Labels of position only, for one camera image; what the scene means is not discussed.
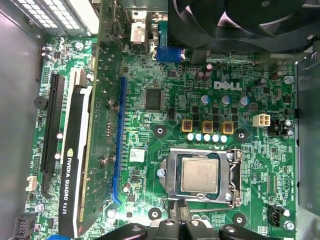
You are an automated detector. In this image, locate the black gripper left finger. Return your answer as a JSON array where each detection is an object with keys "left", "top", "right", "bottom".
[{"left": 94, "top": 199, "right": 181, "bottom": 240}]

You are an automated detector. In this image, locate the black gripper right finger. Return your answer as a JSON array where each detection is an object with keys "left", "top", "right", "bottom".
[{"left": 177, "top": 198, "right": 278, "bottom": 240}]

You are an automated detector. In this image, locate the CPU with silver top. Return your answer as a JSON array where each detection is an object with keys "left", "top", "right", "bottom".
[{"left": 181, "top": 157, "right": 220, "bottom": 193}]

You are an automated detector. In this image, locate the CPU socket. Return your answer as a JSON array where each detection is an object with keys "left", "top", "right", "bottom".
[{"left": 159, "top": 147, "right": 243, "bottom": 208}]

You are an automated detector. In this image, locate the black graphics card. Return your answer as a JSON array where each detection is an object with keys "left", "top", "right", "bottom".
[{"left": 58, "top": 37, "right": 126, "bottom": 240}]

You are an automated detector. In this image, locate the blue expansion slot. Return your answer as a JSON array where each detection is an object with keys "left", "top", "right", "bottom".
[{"left": 112, "top": 76, "right": 129, "bottom": 205}]

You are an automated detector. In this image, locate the green motherboard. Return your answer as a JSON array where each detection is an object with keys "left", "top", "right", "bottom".
[{"left": 24, "top": 37, "right": 301, "bottom": 240}]

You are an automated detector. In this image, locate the white four pin socket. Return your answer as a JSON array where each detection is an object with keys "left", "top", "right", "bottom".
[{"left": 252, "top": 113, "right": 272, "bottom": 129}]

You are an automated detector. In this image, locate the black expansion slot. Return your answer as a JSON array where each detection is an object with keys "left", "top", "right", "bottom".
[{"left": 40, "top": 73, "right": 66, "bottom": 200}]

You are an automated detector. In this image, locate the black round buzzer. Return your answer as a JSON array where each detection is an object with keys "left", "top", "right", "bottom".
[{"left": 33, "top": 94, "right": 49, "bottom": 110}]

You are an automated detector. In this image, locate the black PC case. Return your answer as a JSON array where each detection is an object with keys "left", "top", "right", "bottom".
[{"left": 0, "top": 0, "right": 320, "bottom": 240}]

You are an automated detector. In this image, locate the black fan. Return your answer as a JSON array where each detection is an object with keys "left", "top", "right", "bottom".
[{"left": 167, "top": 0, "right": 320, "bottom": 55}]

